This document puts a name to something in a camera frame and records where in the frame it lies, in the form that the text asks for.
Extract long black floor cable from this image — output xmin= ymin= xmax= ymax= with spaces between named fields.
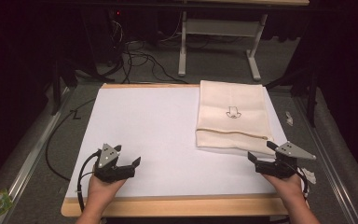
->
xmin=44 ymin=97 xmax=97 ymax=183

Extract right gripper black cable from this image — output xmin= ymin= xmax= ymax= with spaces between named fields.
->
xmin=294 ymin=167 xmax=310 ymax=200

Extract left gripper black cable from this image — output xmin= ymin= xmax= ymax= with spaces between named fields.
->
xmin=76 ymin=149 xmax=103 ymax=213

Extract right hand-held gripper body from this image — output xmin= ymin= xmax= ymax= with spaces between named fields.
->
xmin=255 ymin=141 xmax=318 ymax=180

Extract small white paper scrap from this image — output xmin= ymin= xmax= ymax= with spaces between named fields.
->
xmin=284 ymin=110 xmax=295 ymax=127

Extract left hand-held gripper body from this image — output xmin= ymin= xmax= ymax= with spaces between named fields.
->
xmin=93 ymin=143 xmax=137 ymax=184

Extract black stand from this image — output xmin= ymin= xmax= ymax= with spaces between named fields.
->
xmin=264 ymin=60 xmax=322 ymax=129
xmin=49 ymin=57 xmax=79 ymax=117

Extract person's left hand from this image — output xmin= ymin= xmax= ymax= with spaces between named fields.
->
xmin=86 ymin=173 xmax=127 ymax=210

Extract white metal desk frame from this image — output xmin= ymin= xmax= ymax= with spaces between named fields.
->
xmin=177 ymin=10 xmax=269 ymax=82

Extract cream cloth bag with drawing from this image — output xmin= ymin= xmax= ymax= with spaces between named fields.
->
xmin=194 ymin=79 xmax=276 ymax=157

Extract crumpled white paper scrap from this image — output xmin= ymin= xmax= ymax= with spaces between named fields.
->
xmin=300 ymin=167 xmax=318 ymax=185

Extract person's right hand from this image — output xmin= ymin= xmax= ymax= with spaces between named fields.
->
xmin=261 ymin=173 xmax=303 ymax=204

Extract silver metal floor rail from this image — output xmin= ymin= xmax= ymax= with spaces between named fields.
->
xmin=0 ymin=86 xmax=73 ymax=224
xmin=292 ymin=94 xmax=358 ymax=224

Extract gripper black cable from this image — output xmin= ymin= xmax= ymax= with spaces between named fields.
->
xmin=76 ymin=149 xmax=103 ymax=213
xmin=294 ymin=167 xmax=310 ymax=200

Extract tangle of black floor cables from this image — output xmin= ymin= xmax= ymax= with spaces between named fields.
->
xmin=104 ymin=18 xmax=189 ymax=85

